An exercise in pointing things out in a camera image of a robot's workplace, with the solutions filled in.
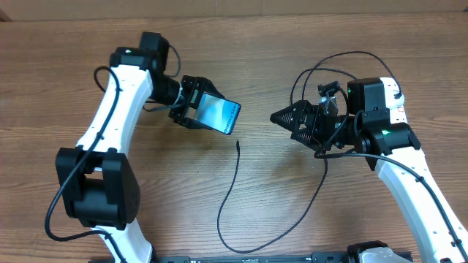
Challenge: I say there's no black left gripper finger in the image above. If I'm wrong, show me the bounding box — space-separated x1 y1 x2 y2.
179 117 212 130
197 77 224 99

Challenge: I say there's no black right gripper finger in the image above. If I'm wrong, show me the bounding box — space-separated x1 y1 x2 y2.
290 128 322 150
270 100 317 132

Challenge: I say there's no black Samsung Galaxy smartphone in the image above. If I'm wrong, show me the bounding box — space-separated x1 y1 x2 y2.
194 93 241 135

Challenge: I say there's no black USB charging cable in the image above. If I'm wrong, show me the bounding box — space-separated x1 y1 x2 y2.
216 51 403 254

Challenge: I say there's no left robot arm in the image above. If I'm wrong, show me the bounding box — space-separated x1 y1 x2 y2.
45 32 222 262

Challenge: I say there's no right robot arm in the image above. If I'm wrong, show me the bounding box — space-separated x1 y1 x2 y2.
270 77 467 262

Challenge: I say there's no white USB charger plug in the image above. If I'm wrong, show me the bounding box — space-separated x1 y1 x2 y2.
385 90 404 109

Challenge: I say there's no white power strip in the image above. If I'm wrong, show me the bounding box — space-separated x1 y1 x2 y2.
380 77 407 124

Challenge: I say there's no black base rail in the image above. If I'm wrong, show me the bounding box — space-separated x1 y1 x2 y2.
87 251 414 263

